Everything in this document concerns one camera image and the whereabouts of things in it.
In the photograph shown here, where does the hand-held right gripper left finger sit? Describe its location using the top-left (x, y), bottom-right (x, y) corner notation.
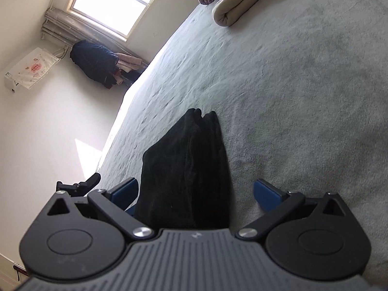
top-left (39, 177), bottom-right (155, 241)

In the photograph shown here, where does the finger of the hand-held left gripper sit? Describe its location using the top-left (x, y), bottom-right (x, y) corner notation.
top-left (56, 172), bottom-right (101, 197)

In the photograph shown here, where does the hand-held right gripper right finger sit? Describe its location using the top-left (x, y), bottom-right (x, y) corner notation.
top-left (236, 179), bottom-right (354, 241)

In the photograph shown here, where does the black shirt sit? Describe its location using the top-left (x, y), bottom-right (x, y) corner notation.
top-left (133, 107), bottom-right (230, 229)

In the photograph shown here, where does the dark blue hanging jacket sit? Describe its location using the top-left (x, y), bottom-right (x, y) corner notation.
top-left (70, 40), bottom-right (119, 90)

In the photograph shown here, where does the pink hanging jacket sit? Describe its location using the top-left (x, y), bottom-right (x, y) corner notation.
top-left (113, 51), bottom-right (143, 85)

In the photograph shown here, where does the beige lace curtain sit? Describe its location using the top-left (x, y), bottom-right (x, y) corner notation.
top-left (41, 6), bottom-right (150, 82)

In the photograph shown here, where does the window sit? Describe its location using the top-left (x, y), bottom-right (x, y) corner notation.
top-left (67, 0), bottom-right (175, 41)

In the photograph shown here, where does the folded beige navy garment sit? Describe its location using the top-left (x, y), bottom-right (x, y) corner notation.
top-left (211, 0), bottom-right (273, 27)

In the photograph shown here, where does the covered wall air conditioner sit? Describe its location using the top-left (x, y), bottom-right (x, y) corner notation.
top-left (3, 47), bottom-right (61, 93)

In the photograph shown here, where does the wall cable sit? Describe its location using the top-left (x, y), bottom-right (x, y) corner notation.
top-left (56, 44), bottom-right (72, 59)

